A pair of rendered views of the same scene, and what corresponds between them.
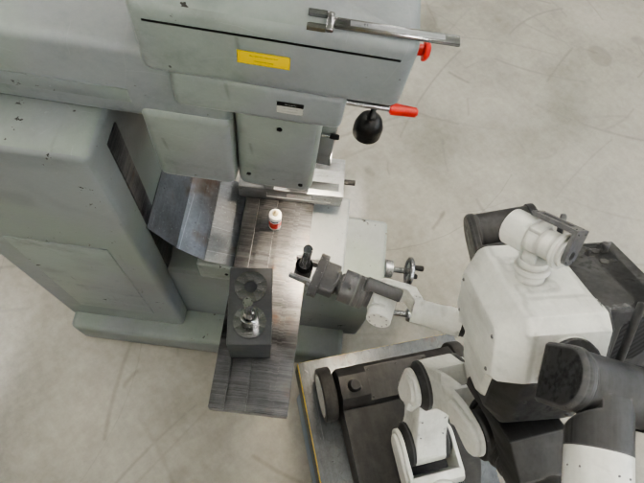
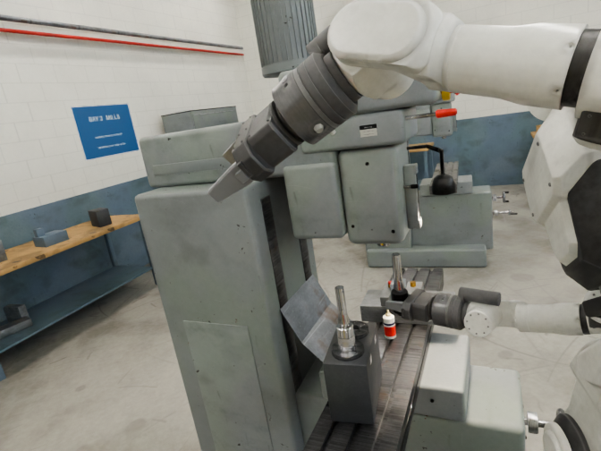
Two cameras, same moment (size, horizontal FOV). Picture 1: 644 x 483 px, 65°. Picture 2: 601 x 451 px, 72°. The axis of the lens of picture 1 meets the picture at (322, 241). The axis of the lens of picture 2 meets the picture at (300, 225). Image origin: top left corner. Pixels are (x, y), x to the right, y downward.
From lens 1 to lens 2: 0.97 m
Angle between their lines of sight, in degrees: 55
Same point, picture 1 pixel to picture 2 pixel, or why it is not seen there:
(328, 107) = (392, 121)
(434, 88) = (576, 346)
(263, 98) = (351, 126)
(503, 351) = (551, 140)
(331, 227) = (449, 352)
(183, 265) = (309, 391)
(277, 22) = not seen: hidden behind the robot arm
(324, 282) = (418, 301)
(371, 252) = (503, 391)
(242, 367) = (342, 430)
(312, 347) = not seen: outside the picture
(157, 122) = (291, 174)
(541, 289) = not seen: hidden behind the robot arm
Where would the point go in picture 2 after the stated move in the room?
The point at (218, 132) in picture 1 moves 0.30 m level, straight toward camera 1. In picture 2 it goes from (326, 174) to (319, 193)
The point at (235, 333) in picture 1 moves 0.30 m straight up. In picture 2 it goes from (333, 357) to (317, 254)
